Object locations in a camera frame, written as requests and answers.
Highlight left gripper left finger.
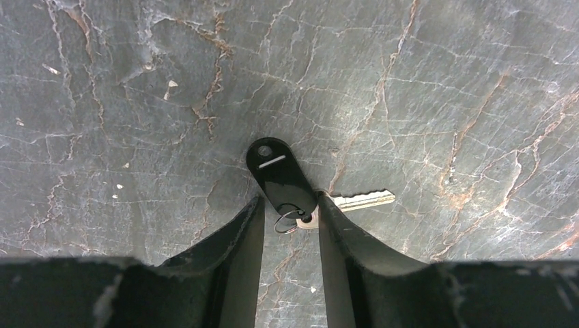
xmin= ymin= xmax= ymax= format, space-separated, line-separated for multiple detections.
xmin=1 ymin=196 xmax=265 ymax=327

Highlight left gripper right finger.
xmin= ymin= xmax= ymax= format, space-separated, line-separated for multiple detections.
xmin=319 ymin=196 xmax=578 ymax=327

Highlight key with black tag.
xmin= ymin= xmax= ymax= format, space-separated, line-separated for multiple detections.
xmin=246 ymin=137 xmax=395 ymax=234

